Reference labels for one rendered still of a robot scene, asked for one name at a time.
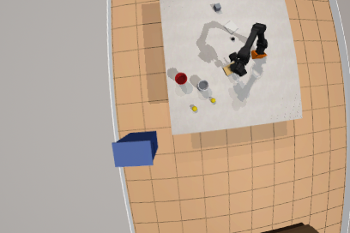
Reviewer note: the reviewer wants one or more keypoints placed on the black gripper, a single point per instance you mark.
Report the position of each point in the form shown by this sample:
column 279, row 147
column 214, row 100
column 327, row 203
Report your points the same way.
column 233, row 56

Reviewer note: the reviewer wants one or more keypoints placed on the red plastic cup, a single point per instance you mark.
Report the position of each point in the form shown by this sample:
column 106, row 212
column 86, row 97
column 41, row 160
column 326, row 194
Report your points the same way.
column 181, row 78

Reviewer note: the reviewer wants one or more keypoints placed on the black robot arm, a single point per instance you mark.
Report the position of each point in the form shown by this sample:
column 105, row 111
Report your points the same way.
column 258, row 30

